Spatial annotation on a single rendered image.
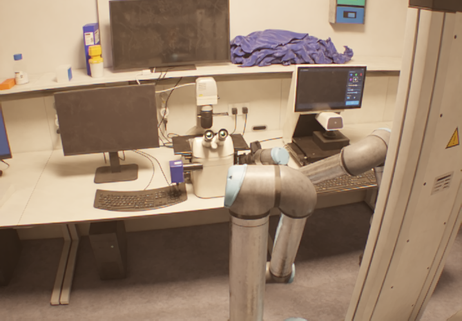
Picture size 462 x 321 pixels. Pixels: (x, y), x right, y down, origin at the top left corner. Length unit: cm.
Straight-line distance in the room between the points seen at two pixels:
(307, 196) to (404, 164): 33
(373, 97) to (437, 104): 217
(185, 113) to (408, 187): 188
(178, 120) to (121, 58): 59
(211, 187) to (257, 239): 84
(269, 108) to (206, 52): 64
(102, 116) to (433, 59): 161
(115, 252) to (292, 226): 149
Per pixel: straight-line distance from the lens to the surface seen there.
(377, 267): 94
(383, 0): 299
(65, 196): 204
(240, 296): 113
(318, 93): 210
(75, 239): 289
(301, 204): 100
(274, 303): 233
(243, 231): 101
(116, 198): 190
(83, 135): 200
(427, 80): 74
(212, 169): 177
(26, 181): 230
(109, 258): 242
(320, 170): 145
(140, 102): 192
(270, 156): 176
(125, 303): 239
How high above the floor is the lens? 176
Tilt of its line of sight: 25 degrees down
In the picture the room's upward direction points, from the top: straight up
